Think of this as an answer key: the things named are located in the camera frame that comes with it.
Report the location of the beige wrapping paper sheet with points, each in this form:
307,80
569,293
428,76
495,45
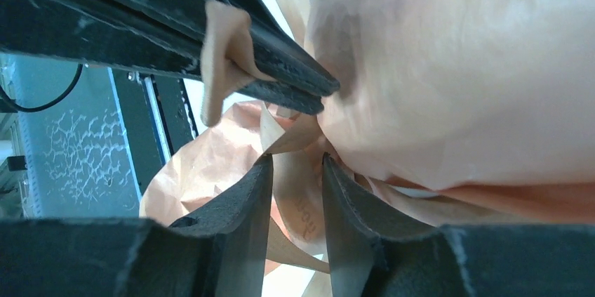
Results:
453,112

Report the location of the tan ribbon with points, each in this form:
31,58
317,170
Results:
279,146

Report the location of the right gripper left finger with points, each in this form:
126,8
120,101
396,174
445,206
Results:
217,250

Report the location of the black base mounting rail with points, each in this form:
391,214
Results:
157,119

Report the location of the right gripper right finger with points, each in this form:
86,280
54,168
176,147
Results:
375,250

